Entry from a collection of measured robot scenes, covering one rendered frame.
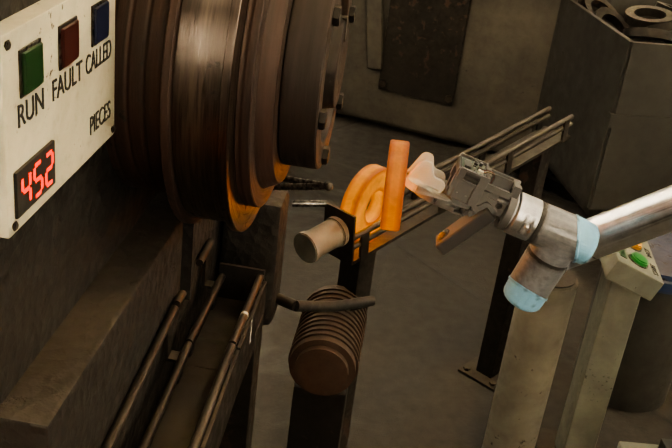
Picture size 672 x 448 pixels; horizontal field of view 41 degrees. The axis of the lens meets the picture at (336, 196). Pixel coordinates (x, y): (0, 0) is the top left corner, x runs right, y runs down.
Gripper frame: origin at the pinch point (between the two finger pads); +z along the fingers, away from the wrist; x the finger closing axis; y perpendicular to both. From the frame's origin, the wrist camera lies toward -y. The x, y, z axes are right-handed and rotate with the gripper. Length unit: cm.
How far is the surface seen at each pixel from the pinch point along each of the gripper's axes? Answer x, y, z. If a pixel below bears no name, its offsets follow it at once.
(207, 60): 52, 24, 29
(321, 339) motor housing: 5.6, -32.6, 0.2
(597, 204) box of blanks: -164, -46, -88
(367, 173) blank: -13.6, -7.4, 3.7
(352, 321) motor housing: -3.8, -32.4, -4.7
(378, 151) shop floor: -217, -80, -12
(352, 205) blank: -9.1, -12.6, 4.1
